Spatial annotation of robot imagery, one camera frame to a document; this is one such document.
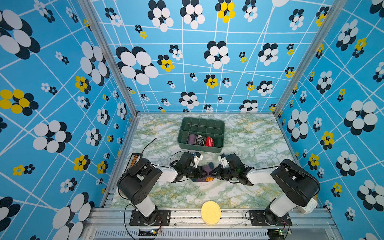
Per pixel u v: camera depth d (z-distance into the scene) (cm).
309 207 74
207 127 116
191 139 98
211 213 73
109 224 74
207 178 84
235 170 72
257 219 73
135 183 47
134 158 94
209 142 96
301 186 46
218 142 96
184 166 73
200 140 96
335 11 69
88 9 69
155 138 105
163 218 73
